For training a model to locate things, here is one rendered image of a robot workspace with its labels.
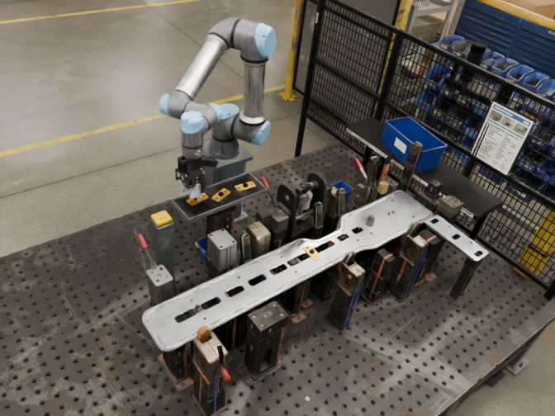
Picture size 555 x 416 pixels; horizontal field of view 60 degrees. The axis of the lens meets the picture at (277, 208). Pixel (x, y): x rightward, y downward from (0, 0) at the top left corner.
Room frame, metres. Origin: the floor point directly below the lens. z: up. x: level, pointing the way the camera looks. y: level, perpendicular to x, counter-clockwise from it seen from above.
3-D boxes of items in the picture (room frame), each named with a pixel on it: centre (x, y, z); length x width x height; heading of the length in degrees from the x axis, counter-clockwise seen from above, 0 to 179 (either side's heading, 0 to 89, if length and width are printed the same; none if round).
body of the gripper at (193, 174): (1.39, 0.33, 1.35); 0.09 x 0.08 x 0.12; 140
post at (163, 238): (1.32, 0.43, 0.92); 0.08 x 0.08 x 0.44; 42
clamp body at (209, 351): (0.87, 0.15, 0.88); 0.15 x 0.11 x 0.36; 42
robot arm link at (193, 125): (1.39, 0.32, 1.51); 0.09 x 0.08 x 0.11; 161
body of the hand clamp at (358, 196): (1.83, -0.40, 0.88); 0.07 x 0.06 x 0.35; 42
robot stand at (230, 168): (1.89, 0.29, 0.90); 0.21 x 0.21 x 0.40; 41
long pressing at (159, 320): (1.38, -0.15, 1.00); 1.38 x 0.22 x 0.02; 132
